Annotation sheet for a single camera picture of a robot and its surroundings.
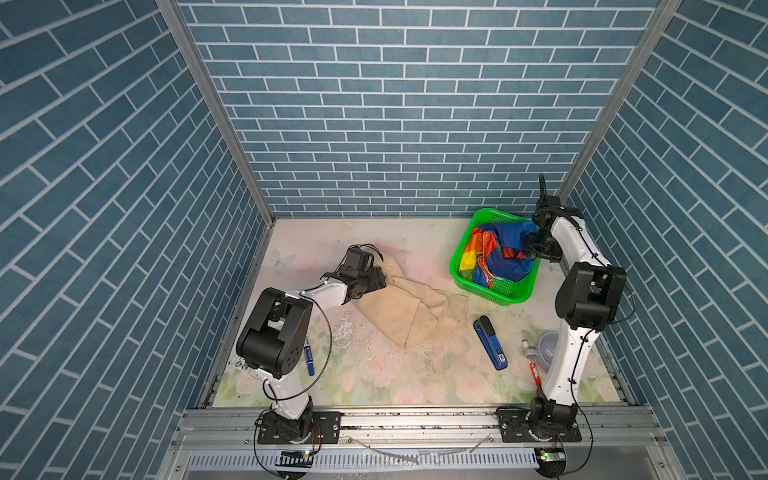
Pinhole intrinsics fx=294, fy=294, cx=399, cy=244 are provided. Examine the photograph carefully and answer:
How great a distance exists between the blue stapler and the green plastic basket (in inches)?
3.3

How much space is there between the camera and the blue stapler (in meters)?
0.84

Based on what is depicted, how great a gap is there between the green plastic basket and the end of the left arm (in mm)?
246

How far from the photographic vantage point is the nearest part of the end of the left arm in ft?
2.36

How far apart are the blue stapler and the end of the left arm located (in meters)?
0.32

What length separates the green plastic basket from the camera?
0.91 meters
